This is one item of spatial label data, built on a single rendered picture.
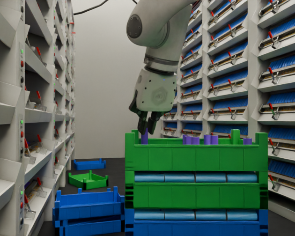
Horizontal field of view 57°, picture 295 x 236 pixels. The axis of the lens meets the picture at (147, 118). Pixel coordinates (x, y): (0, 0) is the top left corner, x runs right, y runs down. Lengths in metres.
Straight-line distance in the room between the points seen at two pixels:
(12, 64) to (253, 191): 0.64
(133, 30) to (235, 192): 0.40
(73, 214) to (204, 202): 0.78
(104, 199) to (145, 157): 0.92
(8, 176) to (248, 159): 0.57
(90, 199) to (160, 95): 0.91
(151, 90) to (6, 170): 0.41
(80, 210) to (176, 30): 0.90
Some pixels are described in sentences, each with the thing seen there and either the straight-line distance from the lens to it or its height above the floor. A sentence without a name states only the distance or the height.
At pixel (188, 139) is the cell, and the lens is 0.67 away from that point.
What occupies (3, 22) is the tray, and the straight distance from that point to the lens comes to 0.70.
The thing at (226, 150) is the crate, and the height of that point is 0.44.
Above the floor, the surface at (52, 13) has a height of 1.04.
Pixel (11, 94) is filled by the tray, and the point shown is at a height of 0.57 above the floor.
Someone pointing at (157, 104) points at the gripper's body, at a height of 0.54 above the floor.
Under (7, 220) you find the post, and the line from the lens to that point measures 0.81.
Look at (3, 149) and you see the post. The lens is 0.77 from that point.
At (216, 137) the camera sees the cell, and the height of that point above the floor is 0.46.
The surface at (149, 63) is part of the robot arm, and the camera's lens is 0.65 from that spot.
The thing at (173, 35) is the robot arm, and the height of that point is 0.69.
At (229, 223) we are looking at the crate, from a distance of 0.63.
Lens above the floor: 0.51
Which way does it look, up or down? level
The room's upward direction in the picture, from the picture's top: straight up
